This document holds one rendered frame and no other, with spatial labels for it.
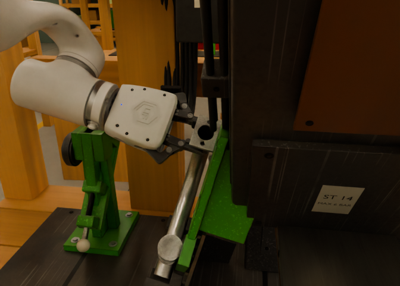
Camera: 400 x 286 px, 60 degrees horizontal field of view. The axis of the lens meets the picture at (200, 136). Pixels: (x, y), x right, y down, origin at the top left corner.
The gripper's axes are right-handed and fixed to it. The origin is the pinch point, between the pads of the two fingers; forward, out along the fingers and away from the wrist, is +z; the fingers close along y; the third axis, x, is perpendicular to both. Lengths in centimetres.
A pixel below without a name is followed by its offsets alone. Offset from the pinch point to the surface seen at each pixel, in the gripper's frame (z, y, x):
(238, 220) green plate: 9.1, -12.2, -4.7
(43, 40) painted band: -565, 462, 871
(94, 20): -396, 508, 759
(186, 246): 3.1, -17.6, -2.4
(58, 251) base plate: -23.3, -25.6, 29.8
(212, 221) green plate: 5.6, -13.3, -3.6
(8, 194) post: -49, -17, 50
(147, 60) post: -17.1, 19.4, 15.3
